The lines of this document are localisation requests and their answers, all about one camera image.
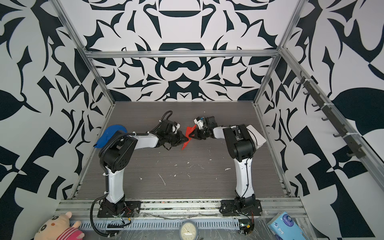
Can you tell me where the red square paper sheet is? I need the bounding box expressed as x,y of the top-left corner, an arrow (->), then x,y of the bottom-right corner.
182,125 -> 197,150

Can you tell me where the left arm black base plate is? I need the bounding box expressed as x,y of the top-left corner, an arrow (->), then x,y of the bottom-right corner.
97,200 -> 142,218

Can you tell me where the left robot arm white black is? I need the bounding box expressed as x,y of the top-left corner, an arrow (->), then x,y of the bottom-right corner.
96,120 -> 188,204

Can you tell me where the white rectangular box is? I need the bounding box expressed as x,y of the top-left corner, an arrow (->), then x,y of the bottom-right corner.
247,125 -> 267,150

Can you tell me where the blue cloth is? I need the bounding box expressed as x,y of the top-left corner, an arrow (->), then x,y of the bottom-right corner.
94,125 -> 127,149

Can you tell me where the round analog clock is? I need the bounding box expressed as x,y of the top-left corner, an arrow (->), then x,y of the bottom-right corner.
179,221 -> 199,240

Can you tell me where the blue tissue pack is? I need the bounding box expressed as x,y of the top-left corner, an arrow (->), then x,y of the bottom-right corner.
267,212 -> 309,240

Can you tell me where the pink plush toy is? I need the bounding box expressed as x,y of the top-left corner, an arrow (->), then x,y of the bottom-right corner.
34,212 -> 85,240

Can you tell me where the black wall hook rack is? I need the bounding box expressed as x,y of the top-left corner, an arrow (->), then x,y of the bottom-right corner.
297,72 -> 367,159

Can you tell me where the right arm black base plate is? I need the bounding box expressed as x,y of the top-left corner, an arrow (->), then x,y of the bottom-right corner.
219,199 -> 263,217

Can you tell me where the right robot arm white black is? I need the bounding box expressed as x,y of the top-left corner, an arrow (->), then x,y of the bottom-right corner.
187,116 -> 266,200

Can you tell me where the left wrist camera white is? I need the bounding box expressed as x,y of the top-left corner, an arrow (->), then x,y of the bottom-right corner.
172,122 -> 181,134

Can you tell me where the black cable at left base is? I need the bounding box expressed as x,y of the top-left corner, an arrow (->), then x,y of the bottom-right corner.
89,193 -> 132,238

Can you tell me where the white slotted cable duct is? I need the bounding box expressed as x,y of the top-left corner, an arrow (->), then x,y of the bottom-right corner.
69,218 -> 241,231

